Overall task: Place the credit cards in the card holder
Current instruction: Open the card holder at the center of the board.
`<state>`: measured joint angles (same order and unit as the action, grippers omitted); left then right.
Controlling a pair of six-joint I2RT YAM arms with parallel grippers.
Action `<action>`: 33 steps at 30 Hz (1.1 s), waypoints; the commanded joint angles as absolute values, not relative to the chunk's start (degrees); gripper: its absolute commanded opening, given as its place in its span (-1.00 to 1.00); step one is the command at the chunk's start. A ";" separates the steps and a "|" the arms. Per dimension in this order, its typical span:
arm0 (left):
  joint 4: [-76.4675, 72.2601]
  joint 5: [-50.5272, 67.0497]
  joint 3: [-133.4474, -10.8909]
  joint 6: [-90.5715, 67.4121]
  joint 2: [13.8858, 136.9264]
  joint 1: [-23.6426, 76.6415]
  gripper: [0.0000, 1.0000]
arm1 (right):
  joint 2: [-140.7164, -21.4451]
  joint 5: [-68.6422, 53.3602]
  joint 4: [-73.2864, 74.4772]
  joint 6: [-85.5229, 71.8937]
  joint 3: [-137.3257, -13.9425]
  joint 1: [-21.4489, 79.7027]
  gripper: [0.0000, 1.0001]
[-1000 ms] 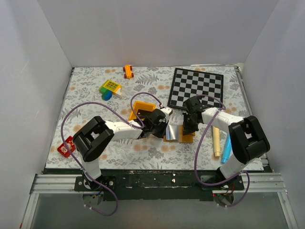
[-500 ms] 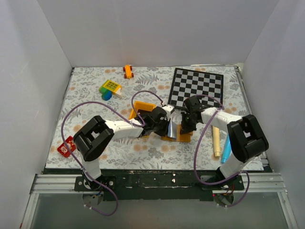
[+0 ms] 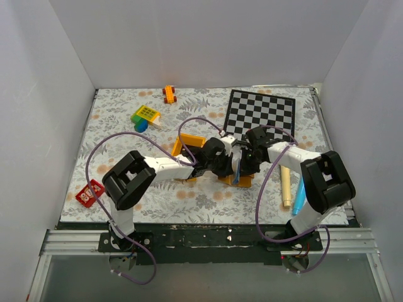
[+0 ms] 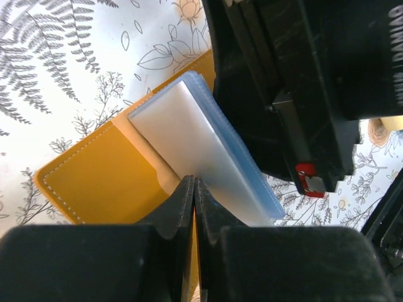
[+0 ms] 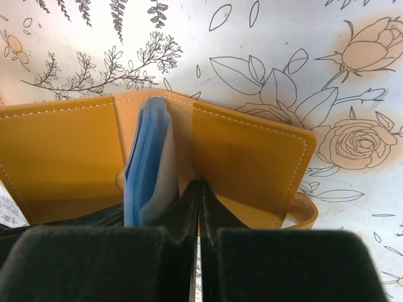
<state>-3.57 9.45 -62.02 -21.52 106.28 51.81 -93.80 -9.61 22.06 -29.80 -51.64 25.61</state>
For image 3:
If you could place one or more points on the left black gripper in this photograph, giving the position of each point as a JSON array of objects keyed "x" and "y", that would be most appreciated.
[{"x": 227, "y": 169}]

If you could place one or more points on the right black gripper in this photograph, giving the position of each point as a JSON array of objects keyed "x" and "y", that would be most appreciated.
[{"x": 245, "y": 168}]

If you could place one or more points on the dark credit card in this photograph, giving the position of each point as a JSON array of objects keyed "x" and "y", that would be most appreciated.
[{"x": 236, "y": 165}]

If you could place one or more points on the tan leather card holder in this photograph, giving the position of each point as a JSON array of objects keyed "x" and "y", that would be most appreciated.
[{"x": 241, "y": 181}]

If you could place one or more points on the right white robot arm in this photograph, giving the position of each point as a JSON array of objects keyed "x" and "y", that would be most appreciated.
[{"x": 326, "y": 181}]

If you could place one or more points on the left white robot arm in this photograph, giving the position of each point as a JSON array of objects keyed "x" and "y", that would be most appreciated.
[{"x": 129, "y": 179}]

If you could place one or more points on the yellow plastic bin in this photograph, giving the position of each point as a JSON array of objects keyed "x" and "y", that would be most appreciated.
[{"x": 185, "y": 144}]

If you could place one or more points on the beige toy microphone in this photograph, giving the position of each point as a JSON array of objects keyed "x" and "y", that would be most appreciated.
[{"x": 286, "y": 187}]

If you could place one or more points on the black white chessboard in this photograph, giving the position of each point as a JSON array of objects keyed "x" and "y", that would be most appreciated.
[{"x": 247, "y": 110}]

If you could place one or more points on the blue toy microphone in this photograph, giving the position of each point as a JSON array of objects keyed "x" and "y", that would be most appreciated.
[{"x": 299, "y": 198}]

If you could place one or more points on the floral table mat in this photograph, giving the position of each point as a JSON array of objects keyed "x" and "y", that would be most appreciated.
[{"x": 110, "y": 135}]

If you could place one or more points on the orange toy car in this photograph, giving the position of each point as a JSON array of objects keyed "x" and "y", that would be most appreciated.
[{"x": 169, "y": 97}]

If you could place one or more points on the yellow green toy block house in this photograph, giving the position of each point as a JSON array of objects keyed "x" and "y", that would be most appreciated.
[{"x": 144, "y": 117}]

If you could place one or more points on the red toy block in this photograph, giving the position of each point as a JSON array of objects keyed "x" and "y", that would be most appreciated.
[{"x": 85, "y": 196}]

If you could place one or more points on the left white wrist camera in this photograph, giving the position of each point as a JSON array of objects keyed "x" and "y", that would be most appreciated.
[{"x": 229, "y": 142}]

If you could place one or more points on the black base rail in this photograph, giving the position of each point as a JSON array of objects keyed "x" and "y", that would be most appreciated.
[{"x": 203, "y": 244}]

